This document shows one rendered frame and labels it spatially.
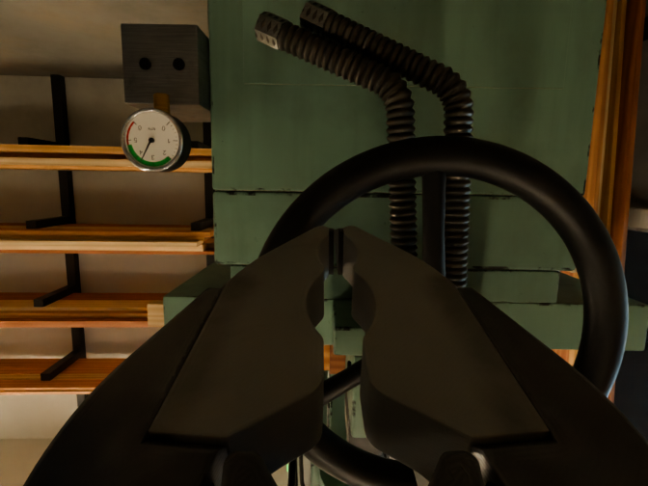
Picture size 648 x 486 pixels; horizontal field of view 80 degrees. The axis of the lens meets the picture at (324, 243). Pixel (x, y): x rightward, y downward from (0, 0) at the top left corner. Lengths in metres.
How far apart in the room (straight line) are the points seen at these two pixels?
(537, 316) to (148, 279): 2.90
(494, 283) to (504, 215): 0.08
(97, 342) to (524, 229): 3.26
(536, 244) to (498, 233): 0.05
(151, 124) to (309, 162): 0.17
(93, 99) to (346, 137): 2.91
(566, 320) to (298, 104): 0.42
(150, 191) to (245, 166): 2.64
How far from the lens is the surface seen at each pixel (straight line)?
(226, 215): 0.48
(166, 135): 0.43
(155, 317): 0.71
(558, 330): 0.57
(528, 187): 0.31
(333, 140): 0.47
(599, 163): 1.85
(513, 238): 0.52
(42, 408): 3.93
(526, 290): 0.54
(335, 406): 0.83
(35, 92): 3.49
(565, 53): 0.55
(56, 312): 2.99
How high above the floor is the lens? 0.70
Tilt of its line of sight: 8 degrees up
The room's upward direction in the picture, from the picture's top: 179 degrees counter-clockwise
